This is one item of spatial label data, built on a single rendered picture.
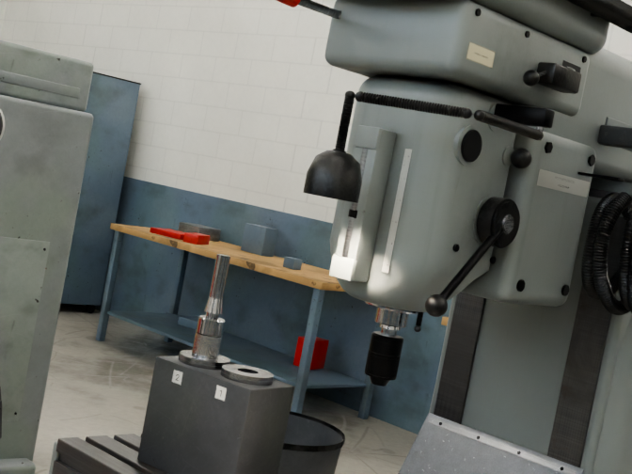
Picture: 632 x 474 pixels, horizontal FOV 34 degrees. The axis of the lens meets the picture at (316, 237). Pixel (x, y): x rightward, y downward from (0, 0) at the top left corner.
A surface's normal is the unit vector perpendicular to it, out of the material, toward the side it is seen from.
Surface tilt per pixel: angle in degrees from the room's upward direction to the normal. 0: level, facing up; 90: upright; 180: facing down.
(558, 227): 90
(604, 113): 90
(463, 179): 90
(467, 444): 63
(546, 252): 90
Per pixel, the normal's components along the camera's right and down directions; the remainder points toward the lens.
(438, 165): 0.12, 0.07
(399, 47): -0.68, -0.09
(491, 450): -0.52, -0.52
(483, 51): 0.71, 0.17
